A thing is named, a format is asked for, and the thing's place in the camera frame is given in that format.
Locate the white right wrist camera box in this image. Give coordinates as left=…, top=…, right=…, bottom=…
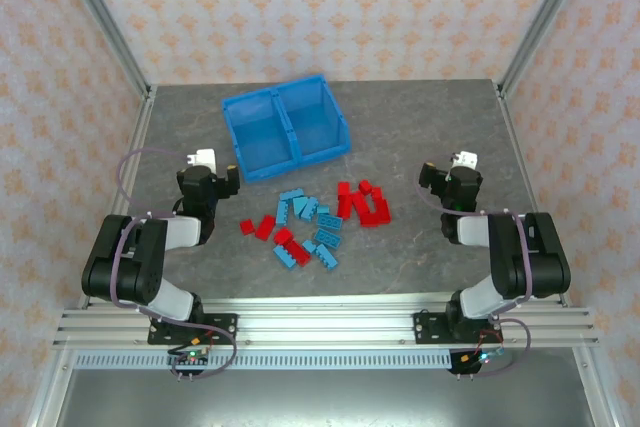
left=448, top=149, right=479, bottom=171

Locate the aluminium frame post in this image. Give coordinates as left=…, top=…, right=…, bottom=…
left=52, top=0, right=154, bottom=98
left=497, top=0, right=599, bottom=98

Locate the aluminium frame leg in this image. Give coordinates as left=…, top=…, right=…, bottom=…
left=27, top=349, right=76, bottom=427
left=572, top=346, right=619, bottom=427

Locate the blue plastic bin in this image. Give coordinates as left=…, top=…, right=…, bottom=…
left=221, top=87, right=303, bottom=185
left=272, top=74, right=353, bottom=169

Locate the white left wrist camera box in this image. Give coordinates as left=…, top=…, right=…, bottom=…
left=185, top=147, right=219, bottom=172

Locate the aluminium front rail beam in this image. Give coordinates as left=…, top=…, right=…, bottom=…
left=52, top=296, right=600, bottom=350

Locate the grey metal shelf panel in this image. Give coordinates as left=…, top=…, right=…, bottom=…
left=59, top=369, right=599, bottom=427

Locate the purple cable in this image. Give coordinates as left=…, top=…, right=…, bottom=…
left=108, top=146, right=239, bottom=382
left=416, top=179, right=532, bottom=379

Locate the aluminium table side rail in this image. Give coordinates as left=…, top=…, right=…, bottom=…
left=494, top=84, right=571, bottom=308
left=77, top=86, right=159, bottom=311

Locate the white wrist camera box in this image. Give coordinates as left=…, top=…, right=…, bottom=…
left=448, top=149, right=479, bottom=171
left=185, top=147, right=219, bottom=172

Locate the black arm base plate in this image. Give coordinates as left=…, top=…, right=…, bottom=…
left=412, top=310, right=505, bottom=347
left=146, top=312, right=240, bottom=347

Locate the grey slotted cable duct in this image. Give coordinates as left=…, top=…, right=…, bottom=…
left=73, top=351, right=484, bottom=372

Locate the red black power wire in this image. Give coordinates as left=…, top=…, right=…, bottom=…
left=462, top=329, right=504, bottom=363
left=167, top=334, right=219, bottom=356

